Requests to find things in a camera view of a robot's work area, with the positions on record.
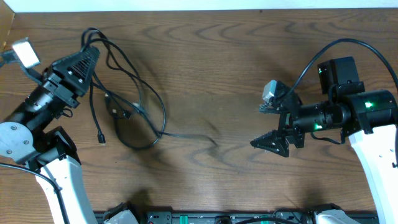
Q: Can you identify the wooden panel at left edge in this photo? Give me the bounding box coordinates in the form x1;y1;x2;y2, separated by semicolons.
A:
0;0;15;52

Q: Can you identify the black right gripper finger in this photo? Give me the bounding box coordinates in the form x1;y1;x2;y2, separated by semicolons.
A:
259;104;281;114
250;130;289;157

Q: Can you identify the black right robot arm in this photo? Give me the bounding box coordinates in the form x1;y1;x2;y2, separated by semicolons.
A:
251;57;397;223

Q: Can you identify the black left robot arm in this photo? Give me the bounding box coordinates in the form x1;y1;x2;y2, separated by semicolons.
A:
1;47;100;223

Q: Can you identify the black usb cable bundle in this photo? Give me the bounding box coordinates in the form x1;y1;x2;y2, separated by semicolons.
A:
80;27;218;151

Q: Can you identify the black right camera cable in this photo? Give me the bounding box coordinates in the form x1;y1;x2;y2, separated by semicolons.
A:
287;37;398;97

